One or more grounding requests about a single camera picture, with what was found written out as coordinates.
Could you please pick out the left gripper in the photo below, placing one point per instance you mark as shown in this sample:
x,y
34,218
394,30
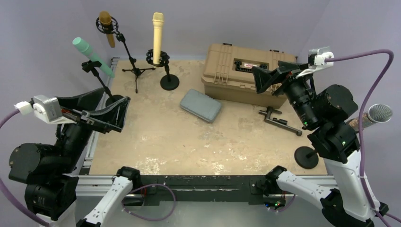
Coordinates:
x,y
111,116

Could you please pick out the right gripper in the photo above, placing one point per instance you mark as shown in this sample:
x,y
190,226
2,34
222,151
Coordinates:
x,y
263,78

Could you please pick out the black tripod mic stand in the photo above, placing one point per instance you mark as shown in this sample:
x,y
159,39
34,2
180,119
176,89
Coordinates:
x,y
121,38

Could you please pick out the gold microphone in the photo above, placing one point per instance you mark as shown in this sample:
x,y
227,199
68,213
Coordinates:
x,y
106,22

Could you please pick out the cream microphone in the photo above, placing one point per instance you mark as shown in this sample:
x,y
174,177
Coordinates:
x,y
158,22

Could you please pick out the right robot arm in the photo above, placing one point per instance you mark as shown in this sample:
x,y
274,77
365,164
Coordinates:
x,y
335,141

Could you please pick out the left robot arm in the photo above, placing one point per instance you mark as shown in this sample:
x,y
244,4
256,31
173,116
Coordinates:
x,y
46,170

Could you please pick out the black stand for green microphone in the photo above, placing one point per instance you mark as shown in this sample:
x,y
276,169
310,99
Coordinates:
x,y
91,66

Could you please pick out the mint green microphone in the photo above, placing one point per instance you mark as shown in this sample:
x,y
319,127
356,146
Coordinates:
x,y
86,49

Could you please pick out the black stand for patterned microphone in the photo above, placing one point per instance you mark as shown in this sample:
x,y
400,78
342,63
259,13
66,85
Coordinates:
x,y
306,157

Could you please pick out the silver head patterned microphone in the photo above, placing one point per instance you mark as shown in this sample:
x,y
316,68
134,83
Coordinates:
x,y
378,113

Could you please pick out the tan plastic toolbox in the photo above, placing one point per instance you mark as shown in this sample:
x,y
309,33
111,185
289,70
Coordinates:
x,y
228,74

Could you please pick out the black metal clamp bar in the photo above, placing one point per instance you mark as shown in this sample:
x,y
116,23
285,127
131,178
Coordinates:
x,y
281,123

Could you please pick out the grey plastic case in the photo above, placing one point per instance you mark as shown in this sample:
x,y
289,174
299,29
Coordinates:
x,y
201,105

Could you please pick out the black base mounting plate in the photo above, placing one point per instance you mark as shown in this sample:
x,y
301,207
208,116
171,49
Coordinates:
x,y
252,189

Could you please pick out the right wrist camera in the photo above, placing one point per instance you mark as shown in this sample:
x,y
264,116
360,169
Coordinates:
x,y
316,61

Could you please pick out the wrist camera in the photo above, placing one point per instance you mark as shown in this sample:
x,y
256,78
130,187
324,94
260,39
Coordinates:
x,y
46,109
316,61

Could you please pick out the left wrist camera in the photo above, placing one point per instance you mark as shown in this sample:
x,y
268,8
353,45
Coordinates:
x,y
46,109

